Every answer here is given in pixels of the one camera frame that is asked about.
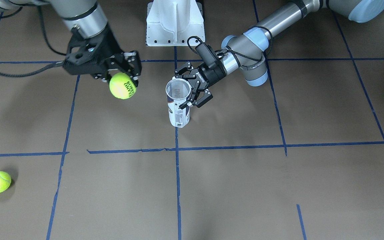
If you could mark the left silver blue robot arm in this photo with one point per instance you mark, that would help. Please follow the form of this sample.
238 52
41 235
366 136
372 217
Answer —
247 52

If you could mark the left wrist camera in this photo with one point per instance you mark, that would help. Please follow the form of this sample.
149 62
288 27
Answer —
208 55

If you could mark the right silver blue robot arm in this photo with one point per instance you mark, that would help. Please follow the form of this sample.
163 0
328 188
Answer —
87 15

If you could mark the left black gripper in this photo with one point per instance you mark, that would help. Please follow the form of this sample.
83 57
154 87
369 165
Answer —
211 75

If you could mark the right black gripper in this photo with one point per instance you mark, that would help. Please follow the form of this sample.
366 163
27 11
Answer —
111 45

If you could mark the clear tennis ball can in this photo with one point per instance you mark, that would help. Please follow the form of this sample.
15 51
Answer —
177 91

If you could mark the white pedestal column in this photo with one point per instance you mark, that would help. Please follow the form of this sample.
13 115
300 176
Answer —
172 22

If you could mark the tennis ball Grand Slam print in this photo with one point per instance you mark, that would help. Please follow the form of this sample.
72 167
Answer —
121 86

